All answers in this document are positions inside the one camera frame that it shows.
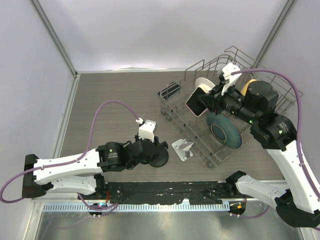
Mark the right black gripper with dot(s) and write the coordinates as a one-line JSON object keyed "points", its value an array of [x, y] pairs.
{"points": [[213, 101]]}

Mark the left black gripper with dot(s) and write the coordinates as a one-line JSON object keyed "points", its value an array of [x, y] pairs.
{"points": [[152, 158]]}

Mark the black round phone stand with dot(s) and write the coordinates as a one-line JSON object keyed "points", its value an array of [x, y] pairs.
{"points": [[161, 159]]}

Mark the white cased smartphone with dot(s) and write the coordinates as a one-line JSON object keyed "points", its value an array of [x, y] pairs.
{"points": [[194, 104]]}

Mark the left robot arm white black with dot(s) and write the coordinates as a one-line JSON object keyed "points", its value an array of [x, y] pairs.
{"points": [[81, 173]]}

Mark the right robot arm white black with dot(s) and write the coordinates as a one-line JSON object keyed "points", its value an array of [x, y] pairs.
{"points": [[298, 205]]}

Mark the silver phone stand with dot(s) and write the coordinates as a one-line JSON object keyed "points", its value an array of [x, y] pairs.
{"points": [[182, 147]]}

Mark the white plate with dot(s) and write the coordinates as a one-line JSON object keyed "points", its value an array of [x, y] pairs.
{"points": [[205, 84]]}

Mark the blue ceramic plate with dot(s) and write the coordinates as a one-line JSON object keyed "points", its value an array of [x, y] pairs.
{"points": [[223, 130]]}

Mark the yellow mug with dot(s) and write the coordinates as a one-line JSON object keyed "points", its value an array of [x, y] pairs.
{"points": [[245, 87]]}

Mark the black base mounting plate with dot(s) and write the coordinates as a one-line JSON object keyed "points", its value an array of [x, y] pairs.
{"points": [[171, 192]]}

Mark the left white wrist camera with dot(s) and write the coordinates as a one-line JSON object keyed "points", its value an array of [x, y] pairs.
{"points": [[147, 130]]}

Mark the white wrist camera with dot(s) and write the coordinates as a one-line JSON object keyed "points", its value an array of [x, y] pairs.
{"points": [[228, 80], [147, 130]]}

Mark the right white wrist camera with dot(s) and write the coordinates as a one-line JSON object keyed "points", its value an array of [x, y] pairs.
{"points": [[228, 80]]}

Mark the grey wire dish rack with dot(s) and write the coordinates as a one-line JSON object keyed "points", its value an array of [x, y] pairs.
{"points": [[195, 128]]}

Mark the slotted cable duct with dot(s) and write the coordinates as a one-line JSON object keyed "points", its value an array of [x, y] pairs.
{"points": [[183, 207]]}

